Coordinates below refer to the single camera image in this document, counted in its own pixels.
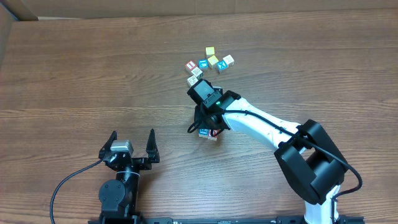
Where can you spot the wooden block red I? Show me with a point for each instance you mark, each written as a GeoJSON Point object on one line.
{"type": "Point", "coordinates": [189, 66]}

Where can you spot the wooden block blue L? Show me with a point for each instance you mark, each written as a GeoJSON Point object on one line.
{"type": "Point", "coordinates": [203, 64]}

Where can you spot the wooden block red Q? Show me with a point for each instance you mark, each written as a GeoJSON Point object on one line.
{"type": "Point", "coordinates": [213, 134]}

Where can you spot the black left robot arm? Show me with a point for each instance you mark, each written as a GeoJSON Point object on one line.
{"type": "Point", "coordinates": [118, 196]}

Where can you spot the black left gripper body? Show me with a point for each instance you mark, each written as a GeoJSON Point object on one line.
{"type": "Point", "coordinates": [130, 160]}

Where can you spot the wooden block plain yellow top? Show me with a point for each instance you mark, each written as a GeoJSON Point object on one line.
{"type": "Point", "coordinates": [212, 61]}

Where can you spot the wooden block yellow far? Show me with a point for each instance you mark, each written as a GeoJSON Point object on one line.
{"type": "Point", "coordinates": [209, 51]}

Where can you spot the wooden block plain picture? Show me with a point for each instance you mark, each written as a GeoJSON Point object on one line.
{"type": "Point", "coordinates": [229, 60]}

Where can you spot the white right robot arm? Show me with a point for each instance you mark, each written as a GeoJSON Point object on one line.
{"type": "Point", "coordinates": [312, 164]}

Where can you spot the wooden block green side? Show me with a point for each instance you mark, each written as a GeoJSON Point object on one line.
{"type": "Point", "coordinates": [197, 72]}

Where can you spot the wooden block green Z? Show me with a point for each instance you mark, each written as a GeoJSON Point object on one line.
{"type": "Point", "coordinates": [192, 80]}

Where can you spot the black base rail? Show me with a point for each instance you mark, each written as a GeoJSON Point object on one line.
{"type": "Point", "coordinates": [278, 220]}

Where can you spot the wooden block blue X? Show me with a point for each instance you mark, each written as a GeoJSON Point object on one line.
{"type": "Point", "coordinates": [221, 66]}

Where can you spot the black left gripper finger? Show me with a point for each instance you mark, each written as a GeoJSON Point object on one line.
{"type": "Point", "coordinates": [106, 147]}
{"type": "Point", "coordinates": [151, 148]}

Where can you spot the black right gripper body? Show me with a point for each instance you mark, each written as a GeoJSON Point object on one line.
{"type": "Point", "coordinates": [203, 123]}

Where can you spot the wooden block number 3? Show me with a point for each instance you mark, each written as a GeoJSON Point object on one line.
{"type": "Point", "coordinates": [203, 133]}

